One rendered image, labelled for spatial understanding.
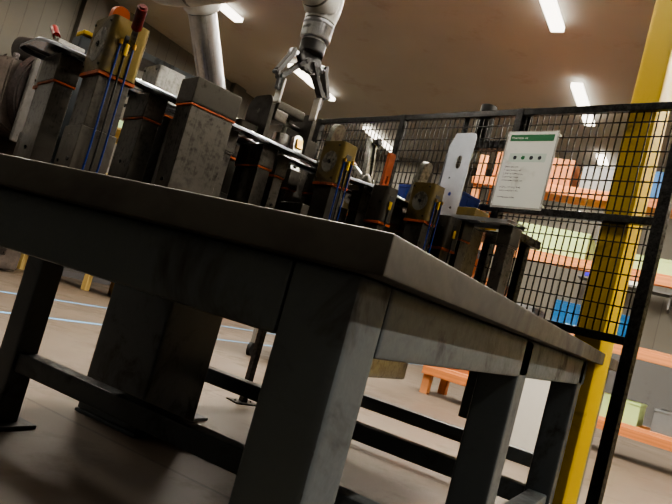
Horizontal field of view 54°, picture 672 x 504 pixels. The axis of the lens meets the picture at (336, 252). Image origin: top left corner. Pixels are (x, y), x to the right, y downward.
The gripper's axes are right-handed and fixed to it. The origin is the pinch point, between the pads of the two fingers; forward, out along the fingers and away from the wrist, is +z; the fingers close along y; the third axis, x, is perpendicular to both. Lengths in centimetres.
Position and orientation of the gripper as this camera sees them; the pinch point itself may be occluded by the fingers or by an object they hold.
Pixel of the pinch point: (295, 108)
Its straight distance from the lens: 193.7
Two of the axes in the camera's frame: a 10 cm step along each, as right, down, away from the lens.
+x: 6.5, 1.2, -7.5
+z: -2.6, 9.6, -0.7
